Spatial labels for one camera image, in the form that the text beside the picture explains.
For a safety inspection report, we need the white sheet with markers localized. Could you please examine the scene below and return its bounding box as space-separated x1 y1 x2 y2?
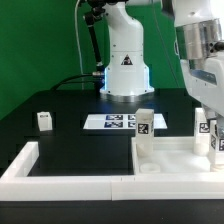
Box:
84 114 167 130

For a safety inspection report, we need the black cable bundle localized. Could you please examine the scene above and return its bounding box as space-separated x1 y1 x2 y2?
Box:
49 0 106 92

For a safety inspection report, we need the white square tabletop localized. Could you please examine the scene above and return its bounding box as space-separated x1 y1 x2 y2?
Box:
131 135 224 176

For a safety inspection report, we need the white U-shaped obstacle frame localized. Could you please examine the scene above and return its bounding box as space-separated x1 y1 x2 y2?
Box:
0 142 224 201

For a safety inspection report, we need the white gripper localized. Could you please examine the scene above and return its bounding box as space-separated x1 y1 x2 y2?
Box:
180 56 224 125

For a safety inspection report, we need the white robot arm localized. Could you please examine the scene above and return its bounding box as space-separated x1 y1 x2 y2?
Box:
84 0 224 130

